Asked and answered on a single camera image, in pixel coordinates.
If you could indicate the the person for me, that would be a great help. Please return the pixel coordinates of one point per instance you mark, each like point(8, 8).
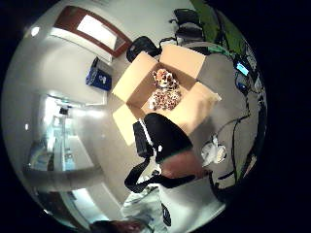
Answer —
point(191, 204)

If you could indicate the open cardboard box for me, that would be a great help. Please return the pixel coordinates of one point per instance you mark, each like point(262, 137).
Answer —
point(136, 81)

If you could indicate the green panel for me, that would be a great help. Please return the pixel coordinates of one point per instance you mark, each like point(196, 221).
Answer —
point(207, 19)

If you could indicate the brown framed door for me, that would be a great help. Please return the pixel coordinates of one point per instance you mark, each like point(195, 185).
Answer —
point(97, 30)

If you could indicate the black office chair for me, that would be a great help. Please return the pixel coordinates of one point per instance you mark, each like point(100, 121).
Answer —
point(188, 22)
point(142, 47)

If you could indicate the glass door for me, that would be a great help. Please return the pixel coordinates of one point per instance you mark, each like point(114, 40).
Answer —
point(61, 129)

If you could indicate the spotted leopard soft toy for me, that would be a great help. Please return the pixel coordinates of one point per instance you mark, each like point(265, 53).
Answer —
point(165, 90)

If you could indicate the device with blue screen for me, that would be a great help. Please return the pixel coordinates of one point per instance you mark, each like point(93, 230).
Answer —
point(242, 68)

